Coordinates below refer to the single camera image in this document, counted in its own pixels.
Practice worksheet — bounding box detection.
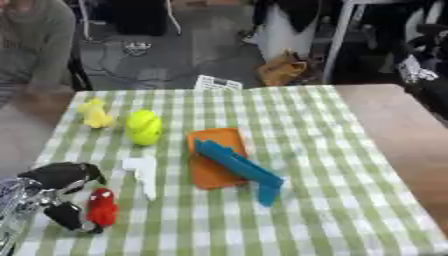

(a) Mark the yellow toy figure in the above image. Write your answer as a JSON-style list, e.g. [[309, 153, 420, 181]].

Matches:
[[77, 98, 116, 130]]

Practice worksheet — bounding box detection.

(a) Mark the person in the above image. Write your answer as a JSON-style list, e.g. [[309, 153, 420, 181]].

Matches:
[[0, 0, 79, 111]]

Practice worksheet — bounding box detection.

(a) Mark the orange flat tray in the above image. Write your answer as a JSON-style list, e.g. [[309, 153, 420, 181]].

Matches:
[[185, 127, 252, 191]]

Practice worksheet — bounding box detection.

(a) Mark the yellow-green ball toy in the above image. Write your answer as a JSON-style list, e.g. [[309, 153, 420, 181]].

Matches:
[[124, 109, 165, 147]]

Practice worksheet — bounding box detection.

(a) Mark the white chair frame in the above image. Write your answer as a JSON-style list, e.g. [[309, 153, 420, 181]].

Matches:
[[320, 0, 410, 85]]

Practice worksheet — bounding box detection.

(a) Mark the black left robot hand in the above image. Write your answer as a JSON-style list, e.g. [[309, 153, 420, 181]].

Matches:
[[15, 161, 109, 235]]

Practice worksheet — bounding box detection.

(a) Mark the red toy figure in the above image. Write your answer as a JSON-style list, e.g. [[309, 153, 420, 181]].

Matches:
[[84, 187, 121, 229]]

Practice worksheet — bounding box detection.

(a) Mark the white toy figure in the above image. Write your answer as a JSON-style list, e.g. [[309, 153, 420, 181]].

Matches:
[[120, 155, 160, 202]]

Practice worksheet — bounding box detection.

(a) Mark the blue toy comb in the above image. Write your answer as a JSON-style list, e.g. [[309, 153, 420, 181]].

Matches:
[[192, 138, 287, 208]]

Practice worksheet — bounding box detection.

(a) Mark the brown bag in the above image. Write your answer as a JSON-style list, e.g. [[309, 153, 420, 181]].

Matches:
[[255, 49, 310, 87]]

